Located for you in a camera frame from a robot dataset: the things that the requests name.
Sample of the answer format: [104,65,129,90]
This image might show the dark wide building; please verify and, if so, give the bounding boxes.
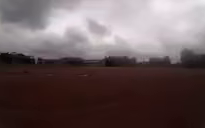
[104,55,137,67]

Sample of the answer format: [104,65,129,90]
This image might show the long low building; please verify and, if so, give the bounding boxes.
[36,56,105,66]

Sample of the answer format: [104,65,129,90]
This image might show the red dirt field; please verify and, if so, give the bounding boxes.
[0,64,205,128]

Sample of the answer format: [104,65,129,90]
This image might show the dark building cluster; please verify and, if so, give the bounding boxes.
[0,49,36,66]

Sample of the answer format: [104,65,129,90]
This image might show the dark trees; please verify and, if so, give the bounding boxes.
[180,47,205,69]

